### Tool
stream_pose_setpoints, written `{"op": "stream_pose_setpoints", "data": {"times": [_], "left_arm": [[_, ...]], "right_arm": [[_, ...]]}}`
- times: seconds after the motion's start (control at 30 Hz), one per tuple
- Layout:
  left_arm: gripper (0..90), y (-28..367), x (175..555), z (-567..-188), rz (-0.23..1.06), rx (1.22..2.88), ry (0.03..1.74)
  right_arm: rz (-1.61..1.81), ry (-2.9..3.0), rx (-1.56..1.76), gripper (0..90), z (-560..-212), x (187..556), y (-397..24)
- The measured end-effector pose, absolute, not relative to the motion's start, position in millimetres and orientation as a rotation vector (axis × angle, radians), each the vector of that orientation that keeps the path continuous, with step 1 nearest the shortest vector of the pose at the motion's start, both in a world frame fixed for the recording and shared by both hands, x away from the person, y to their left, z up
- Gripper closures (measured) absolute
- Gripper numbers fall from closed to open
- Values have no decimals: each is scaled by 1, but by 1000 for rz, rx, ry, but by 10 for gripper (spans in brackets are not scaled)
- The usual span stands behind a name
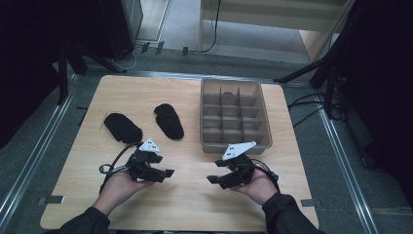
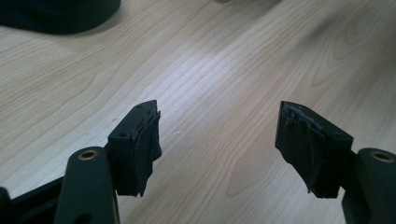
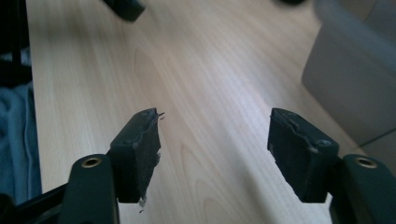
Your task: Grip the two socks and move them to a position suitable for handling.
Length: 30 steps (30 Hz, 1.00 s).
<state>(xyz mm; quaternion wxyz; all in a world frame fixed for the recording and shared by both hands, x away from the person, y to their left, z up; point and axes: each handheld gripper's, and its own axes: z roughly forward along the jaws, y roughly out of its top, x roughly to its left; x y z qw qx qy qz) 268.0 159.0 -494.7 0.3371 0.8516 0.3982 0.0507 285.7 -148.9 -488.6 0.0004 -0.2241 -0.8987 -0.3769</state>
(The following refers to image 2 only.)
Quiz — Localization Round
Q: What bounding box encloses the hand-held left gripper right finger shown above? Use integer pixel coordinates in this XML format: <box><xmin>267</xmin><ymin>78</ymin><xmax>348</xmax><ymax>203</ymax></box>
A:
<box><xmin>275</xmin><ymin>100</ymin><xmax>355</xmax><ymax>199</ymax></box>

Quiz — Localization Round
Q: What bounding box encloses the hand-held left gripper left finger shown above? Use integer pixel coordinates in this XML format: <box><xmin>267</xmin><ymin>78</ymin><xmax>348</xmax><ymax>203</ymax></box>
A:
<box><xmin>106</xmin><ymin>99</ymin><xmax>163</xmax><ymax>198</ymax></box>

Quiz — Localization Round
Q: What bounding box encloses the black sock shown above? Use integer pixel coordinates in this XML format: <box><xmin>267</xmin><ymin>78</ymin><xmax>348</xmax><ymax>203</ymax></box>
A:
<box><xmin>0</xmin><ymin>0</ymin><xmax>121</xmax><ymax>35</ymax></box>

